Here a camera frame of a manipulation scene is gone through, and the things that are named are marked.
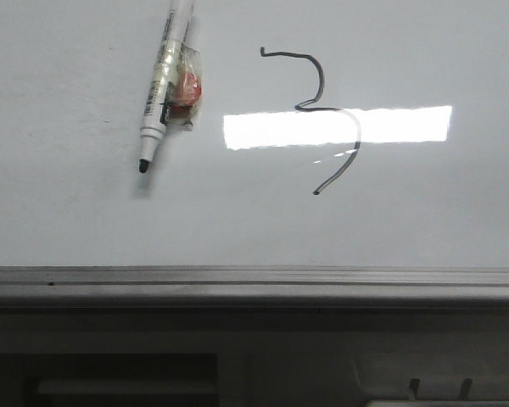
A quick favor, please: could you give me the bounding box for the white whiteboard marker black tip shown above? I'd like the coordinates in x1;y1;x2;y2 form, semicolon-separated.
138;1;195;174

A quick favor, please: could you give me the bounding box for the grey aluminium whiteboard tray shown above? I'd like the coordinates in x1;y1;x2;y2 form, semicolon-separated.
0;265;509;309

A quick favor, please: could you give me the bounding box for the grey cabinet below whiteboard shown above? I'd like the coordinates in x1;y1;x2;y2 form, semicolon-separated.
0;310;509;406

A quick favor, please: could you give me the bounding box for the red magnet taped to marker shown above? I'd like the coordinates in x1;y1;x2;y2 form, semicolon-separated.
168;46;203;131

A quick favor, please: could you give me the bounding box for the white whiteboard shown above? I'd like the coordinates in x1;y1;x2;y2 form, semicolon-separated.
0;1;509;268

